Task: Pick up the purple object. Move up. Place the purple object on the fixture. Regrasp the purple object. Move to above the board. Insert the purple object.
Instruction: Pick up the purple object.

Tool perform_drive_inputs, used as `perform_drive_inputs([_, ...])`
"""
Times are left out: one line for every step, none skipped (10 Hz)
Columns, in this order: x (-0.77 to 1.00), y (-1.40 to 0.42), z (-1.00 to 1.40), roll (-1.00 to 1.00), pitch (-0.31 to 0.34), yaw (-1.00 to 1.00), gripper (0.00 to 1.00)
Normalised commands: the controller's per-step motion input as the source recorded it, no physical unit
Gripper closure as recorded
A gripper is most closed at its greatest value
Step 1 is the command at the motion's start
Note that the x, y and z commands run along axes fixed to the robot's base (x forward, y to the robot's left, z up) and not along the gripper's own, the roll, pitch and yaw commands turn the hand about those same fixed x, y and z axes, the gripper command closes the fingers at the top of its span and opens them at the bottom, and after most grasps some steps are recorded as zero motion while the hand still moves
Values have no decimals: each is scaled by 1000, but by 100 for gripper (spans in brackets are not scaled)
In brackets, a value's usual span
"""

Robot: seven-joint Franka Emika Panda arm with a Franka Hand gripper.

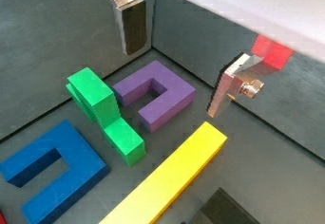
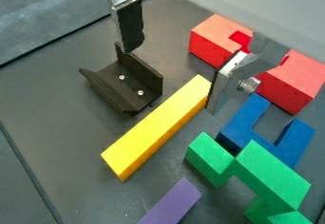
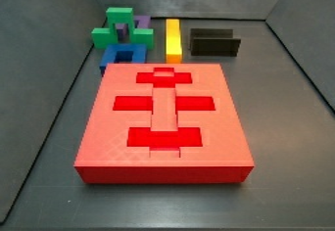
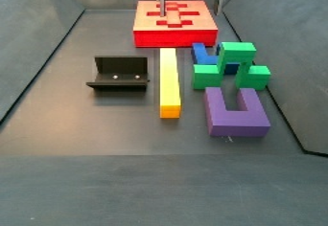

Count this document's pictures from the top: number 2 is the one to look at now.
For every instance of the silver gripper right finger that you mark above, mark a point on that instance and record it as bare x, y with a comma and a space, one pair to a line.
237, 75

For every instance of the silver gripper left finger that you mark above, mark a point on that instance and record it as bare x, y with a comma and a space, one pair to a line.
127, 18

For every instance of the purple U-shaped block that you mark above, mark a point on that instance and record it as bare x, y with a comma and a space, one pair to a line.
174, 205

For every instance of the red puzzle board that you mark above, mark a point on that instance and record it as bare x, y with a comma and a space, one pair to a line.
290, 76

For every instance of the black angled fixture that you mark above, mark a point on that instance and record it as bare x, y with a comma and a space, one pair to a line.
128, 83

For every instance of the blue U-shaped block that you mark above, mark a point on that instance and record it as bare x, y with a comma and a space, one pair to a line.
262, 122

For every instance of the yellow long bar block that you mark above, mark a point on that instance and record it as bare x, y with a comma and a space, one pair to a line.
142, 141

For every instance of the green zigzag block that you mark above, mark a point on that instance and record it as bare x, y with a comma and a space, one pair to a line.
278, 186

